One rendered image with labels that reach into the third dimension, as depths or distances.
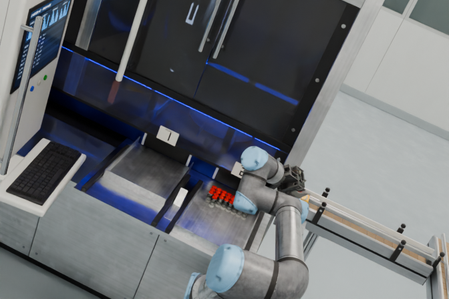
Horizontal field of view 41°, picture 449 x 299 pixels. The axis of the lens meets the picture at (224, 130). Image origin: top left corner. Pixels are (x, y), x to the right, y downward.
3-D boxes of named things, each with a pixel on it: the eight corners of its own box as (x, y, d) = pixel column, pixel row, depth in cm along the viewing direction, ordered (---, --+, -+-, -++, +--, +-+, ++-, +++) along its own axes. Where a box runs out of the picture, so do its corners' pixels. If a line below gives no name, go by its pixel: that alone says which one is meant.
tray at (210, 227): (200, 189, 248) (203, 182, 247) (257, 217, 246) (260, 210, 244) (172, 231, 218) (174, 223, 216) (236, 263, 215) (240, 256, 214)
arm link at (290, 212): (323, 297, 140) (312, 192, 185) (278, 281, 139) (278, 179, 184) (303, 333, 145) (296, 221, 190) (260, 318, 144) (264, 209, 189)
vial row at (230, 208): (206, 198, 243) (209, 189, 241) (246, 218, 242) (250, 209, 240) (204, 201, 241) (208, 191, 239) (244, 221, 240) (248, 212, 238)
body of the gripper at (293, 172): (307, 191, 197) (290, 180, 188) (283, 197, 201) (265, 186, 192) (304, 170, 200) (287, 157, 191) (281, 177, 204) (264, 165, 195)
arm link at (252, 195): (268, 218, 178) (280, 183, 180) (232, 205, 177) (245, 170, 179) (262, 219, 185) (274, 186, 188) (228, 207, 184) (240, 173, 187)
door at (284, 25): (193, 99, 240) (248, -43, 214) (292, 145, 236) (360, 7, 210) (193, 99, 239) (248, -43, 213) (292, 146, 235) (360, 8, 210)
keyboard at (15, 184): (49, 143, 251) (51, 138, 250) (81, 155, 251) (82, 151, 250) (5, 191, 215) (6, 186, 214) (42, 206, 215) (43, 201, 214)
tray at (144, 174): (137, 142, 261) (139, 135, 260) (191, 168, 259) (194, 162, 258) (102, 176, 231) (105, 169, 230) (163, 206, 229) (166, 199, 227)
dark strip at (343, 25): (260, 183, 245) (347, 3, 210) (270, 189, 245) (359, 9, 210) (260, 185, 244) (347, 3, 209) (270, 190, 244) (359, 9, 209)
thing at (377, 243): (273, 215, 258) (288, 186, 252) (280, 198, 272) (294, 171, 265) (422, 287, 252) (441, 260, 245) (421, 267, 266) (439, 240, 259)
